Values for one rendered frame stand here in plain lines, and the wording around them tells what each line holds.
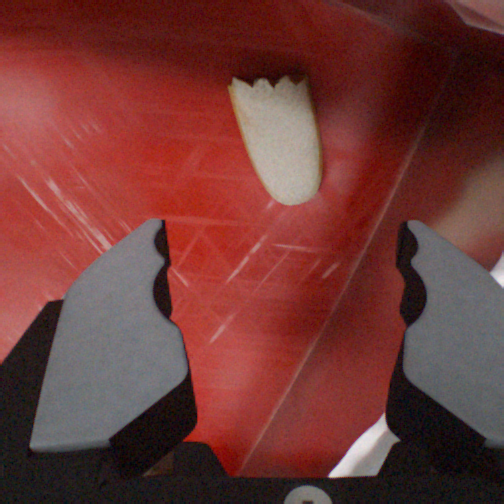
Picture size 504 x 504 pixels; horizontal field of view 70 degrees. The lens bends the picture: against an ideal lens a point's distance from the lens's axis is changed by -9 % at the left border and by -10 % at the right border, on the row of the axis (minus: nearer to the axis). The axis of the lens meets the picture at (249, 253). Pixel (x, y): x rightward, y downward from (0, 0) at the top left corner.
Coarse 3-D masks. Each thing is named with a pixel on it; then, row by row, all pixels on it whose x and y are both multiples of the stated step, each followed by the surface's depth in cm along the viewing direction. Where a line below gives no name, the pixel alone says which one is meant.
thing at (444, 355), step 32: (416, 224) 11; (416, 256) 10; (448, 256) 10; (416, 288) 9; (448, 288) 8; (480, 288) 8; (416, 320) 8; (448, 320) 8; (480, 320) 8; (416, 352) 7; (448, 352) 7; (480, 352) 7; (416, 384) 6; (448, 384) 6; (480, 384) 6; (416, 416) 6; (448, 416) 6; (480, 416) 6; (448, 448) 6; (480, 448) 5
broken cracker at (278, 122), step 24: (240, 96) 18; (264, 96) 17; (288, 96) 17; (312, 96) 18; (240, 120) 18; (264, 120) 18; (288, 120) 18; (312, 120) 18; (264, 144) 19; (288, 144) 19; (312, 144) 19; (264, 168) 19; (288, 168) 19; (312, 168) 19; (288, 192) 20; (312, 192) 20
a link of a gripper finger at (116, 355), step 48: (144, 240) 11; (96, 288) 9; (144, 288) 9; (96, 336) 7; (144, 336) 7; (48, 384) 6; (96, 384) 6; (144, 384) 6; (192, 384) 7; (48, 432) 6; (96, 432) 6; (144, 432) 6
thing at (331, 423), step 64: (320, 0) 14; (384, 0) 10; (448, 0) 8; (448, 128) 16; (448, 192) 15; (384, 256) 19; (384, 320) 17; (320, 384) 22; (384, 384) 16; (256, 448) 32; (320, 448) 20; (384, 448) 16
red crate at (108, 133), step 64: (0, 0) 16; (64, 0) 16; (128, 0) 16; (192, 0) 16; (256, 0) 16; (0, 64) 18; (64, 64) 18; (128, 64) 18; (192, 64) 18; (256, 64) 18; (320, 64) 17; (384, 64) 17; (448, 64) 17; (0, 128) 19; (64, 128) 19; (128, 128) 19; (192, 128) 19; (320, 128) 19; (384, 128) 19; (0, 192) 21; (64, 192) 21; (128, 192) 21; (192, 192) 21; (256, 192) 21; (320, 192) 21; (384, 192) 21; (0, 256) 24; (64, 256) 24; (192, 256) 23; (256, 256) 23; (320, 256) 23; (0, 320) 27; (192, 320) 26; (256, 320) 26; (320, 320) 25; (256, 384) 29
